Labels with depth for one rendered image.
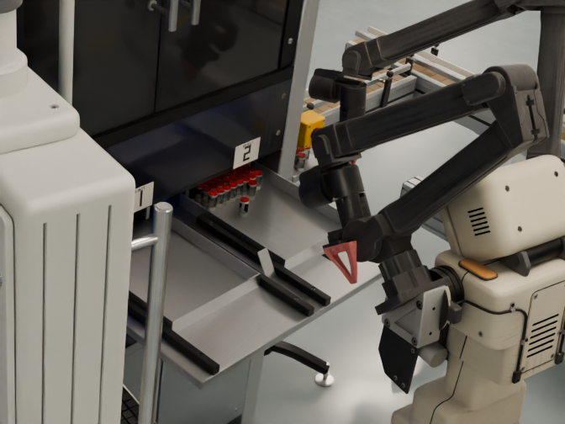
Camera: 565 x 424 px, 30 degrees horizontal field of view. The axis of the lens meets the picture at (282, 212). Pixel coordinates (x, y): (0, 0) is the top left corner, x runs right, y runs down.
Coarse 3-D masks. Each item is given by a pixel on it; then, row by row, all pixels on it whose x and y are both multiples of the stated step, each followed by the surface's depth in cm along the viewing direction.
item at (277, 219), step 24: (264, 168) 266; (264, 192) 262; (288, 192) 263; (216, 216) 244; (264, 216) 253; (288, 216) 254; (312, 216) 255; (336, 216) 254; (264, 240) 244; (288, 240) 246; (312, 240) 247; (288, 264) 235
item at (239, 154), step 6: (258, 138) 250; (246, 144) 247; (252, 144) 249; (258, 144) 251; (240, 150) 247; (246, 150) 249; (252, 150) 250; (258, 150) 252; (240, 156) 248; (246, 156) 250; (252, 156) 252; (234, 162) 247; (240, 162) 249; (246, 162) 251; (234, 168) 248
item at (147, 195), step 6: (144, 186) 226; (150, 186) 228; (138, 192) 225; (144, 192) 227; (150, 192) 229; (138, 198) 226; (144, 198) 228; (150, 198) 229; (138, 204) 227; (144, 204) 229; (150, 204) 231; (138, 210) 228
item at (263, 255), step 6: (258, 252) 230; (264, 252) 231; (264, 258) 231; (270, 258) 232; (264, 264) 231; (270, 264) 232; (264, 270) 231; (270, 270) 232; (270, 276) 232; (276, 276) 233; (276, 282) 231; (282, 282) 232; (288, 288) 230; (300, 294) 229; (306, 300) 227
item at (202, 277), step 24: (192, 240) 239; (144, 264) 230; (168, 264) 232; (192, 264) 233; (216, 264) 234; (240, 264) 231; (144, 288) 223; (168, 288) 224; (192, 288) 226; (216, 288) 227; (240, 288) 224; (168, 312) 218; (192, 312) 214
